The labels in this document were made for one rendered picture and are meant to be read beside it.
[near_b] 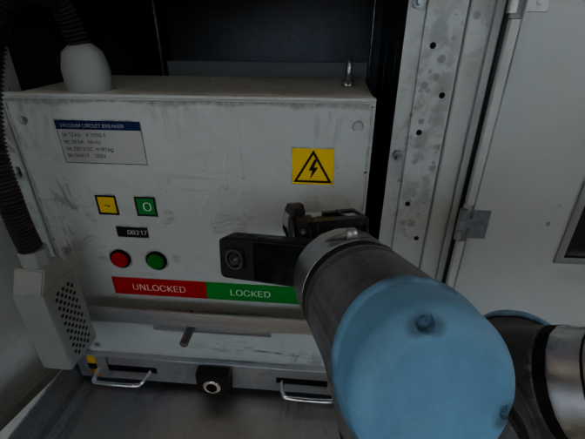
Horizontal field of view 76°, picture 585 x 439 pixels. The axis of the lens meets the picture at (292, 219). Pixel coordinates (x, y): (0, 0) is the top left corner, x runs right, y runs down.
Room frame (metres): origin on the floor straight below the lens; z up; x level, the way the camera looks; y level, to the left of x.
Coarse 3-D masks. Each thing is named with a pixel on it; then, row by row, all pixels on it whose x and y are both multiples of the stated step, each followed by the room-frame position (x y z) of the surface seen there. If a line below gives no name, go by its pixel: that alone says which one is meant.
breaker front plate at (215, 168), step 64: (192, 128) 0.49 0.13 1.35; (256, 128) 0.48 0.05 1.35; (320, 128) 0.47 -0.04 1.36; (64, 192) 0.51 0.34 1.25; (128, 192) 0.50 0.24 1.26; (192, 192) 0.49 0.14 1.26; (256, 192) 0.48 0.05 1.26; (320, 192) 0.47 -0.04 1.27; (64, 256) 0.51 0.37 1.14; (192, 256) 0.49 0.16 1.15
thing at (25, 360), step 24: (0, 216) 0.57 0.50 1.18; (0, 240) 0.55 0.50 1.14; (0, 264) 0.54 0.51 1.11; (0, 288) 0.52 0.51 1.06; (0, 312) 0.51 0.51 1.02; (0, 336) 0.49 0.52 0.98; (24, 336) 0.52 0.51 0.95; (0, 360) 0.47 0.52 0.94; (24, 360) 0.51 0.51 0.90; (0, 384) 0.46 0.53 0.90; (24, 384) 0.49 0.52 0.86; (0, 408) 0.44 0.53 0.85
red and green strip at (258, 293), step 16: (128, 288) 0.50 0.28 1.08; (144, 288) 0.50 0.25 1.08; (160, 288) 0.50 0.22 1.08; (176, 288) 0.50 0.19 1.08; (192, 288) 0.49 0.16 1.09; (208, 288) 0.49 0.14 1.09; (224, 288) 0.49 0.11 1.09; (240, 288) 0.49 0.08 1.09; (256, 288) 0.48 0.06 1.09; (272, 288) 0.48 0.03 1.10; (288, 288) 0.48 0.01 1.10
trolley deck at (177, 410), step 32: (160, 384) 0.50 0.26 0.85; (192, 384) 0.50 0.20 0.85; (96, 416) 0.43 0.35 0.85; (128, 416) 0.43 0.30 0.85; (160, 416) 0.43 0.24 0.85; (192, 416) 0.43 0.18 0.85; (224, 416) 0.43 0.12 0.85; (256, 416) 0.43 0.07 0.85; (288, 416) 0.43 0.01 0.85; (320, 416) 0.43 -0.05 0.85
